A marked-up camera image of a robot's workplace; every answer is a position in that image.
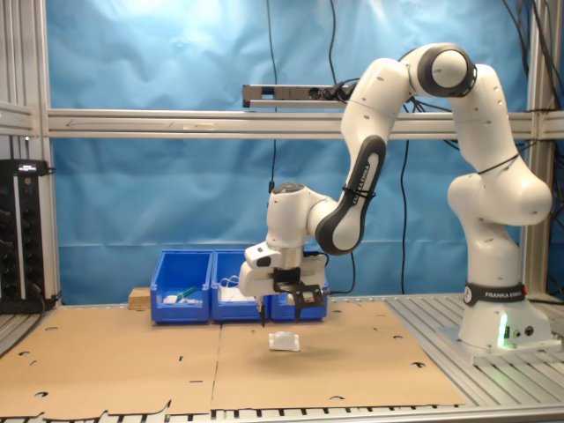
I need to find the white cotton packet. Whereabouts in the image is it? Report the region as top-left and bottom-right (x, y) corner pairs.
(268, 330), (301, 353)

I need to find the blue bin holding cotton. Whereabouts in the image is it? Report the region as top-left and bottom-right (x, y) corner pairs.
(265, 249), (330, 322)

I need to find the blue bin holding masks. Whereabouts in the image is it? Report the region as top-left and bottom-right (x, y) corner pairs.
(211, 249), (268, 323)

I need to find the stack of white masks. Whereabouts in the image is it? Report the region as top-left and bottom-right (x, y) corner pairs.
(218, 275), (244, 304)

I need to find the brown cardboard sheet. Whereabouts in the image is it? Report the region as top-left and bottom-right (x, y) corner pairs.
(0, 308), (221, 420)
(210, 301), (467, 411)

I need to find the blue bin holding syringes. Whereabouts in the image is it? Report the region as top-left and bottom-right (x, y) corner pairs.
(150, 249), (214, 326)

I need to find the chipboard wood block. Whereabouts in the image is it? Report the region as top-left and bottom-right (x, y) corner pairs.
(129, 286), (153, 312)

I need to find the silver power strip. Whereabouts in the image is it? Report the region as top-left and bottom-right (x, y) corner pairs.
(241, 83), (354, 109)

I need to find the horizontal aluminium beam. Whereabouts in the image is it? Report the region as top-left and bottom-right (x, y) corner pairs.
(46, 108), (537, 140)

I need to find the black power socket tower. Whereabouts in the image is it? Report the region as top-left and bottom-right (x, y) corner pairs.
(0, 159), (56, 315)

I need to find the black camera box on bracket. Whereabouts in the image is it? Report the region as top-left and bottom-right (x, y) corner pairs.
(271, 267), (331, 309)

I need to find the black camera cable on arm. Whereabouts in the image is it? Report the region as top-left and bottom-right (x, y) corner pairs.
(323, 184), (378, 295)

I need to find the hanging black cable with ferrite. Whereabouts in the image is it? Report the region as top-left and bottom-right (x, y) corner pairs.
(265, 0), (279, 196)

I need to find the long black vertical cable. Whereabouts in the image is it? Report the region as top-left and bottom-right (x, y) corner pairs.
(399, 139), (411, 295)

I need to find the black socket tower cable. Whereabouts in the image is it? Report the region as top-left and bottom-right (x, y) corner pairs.
(26, 281), (48, 316)

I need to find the aluminium frame post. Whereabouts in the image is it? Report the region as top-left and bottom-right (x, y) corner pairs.
(522, 0), (564, 296)
(0, 0), (61, 306)

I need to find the thin black hanging cable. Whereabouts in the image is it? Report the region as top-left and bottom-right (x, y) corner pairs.
(328, 0), (340, 87)

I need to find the short aluminium side rail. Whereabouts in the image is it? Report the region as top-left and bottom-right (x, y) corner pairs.
(0, 100), (37, 136)

